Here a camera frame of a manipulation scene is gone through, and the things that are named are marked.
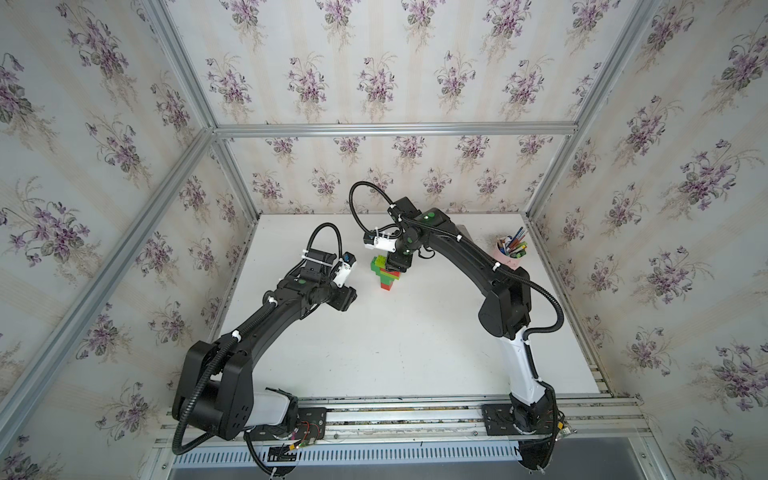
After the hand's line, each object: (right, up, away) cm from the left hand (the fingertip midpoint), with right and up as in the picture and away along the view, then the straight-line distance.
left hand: (346, 291), depth 87 cm
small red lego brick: (+11, 0, +11) cm, 16 cm away
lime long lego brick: (+10, +9, +1) cm, 14 cm away
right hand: (+15, +11, +3) cm, 19 cm away
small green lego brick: (+9, +5, +4) cm, 11 cm away
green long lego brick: (+12, +2, +9) cm, 15 cm away
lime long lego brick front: (+14, +4, +3) cm, 15 cm away
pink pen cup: (+52, +8, +8) cm, 53 cm away
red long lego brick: (+15, +5, +1) cm, 16 cm away
